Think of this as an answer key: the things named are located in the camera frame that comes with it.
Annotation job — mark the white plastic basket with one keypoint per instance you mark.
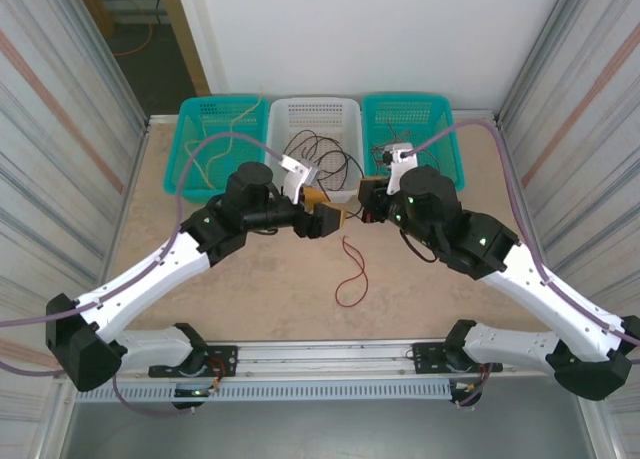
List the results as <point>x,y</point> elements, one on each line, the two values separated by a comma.
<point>315,101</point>

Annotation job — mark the teal plastic basket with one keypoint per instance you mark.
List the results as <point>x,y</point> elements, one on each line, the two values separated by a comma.
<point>190,194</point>
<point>405,99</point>

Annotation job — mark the aluminium frame post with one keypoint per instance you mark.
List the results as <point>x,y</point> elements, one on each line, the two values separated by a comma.
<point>112,54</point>
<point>532,49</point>

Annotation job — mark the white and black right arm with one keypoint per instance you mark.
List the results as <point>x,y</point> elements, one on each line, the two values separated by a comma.
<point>550,299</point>

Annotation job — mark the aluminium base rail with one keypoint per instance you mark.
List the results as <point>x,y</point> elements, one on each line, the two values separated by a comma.
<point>325,359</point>

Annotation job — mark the wooden furniture piece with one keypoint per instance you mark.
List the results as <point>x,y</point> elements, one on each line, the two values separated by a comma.
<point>95,4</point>

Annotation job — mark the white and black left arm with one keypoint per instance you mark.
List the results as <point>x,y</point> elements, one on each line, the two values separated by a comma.
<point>140,284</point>

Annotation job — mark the wooden door frame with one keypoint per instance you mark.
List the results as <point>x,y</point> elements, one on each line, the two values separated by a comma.
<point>185,34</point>

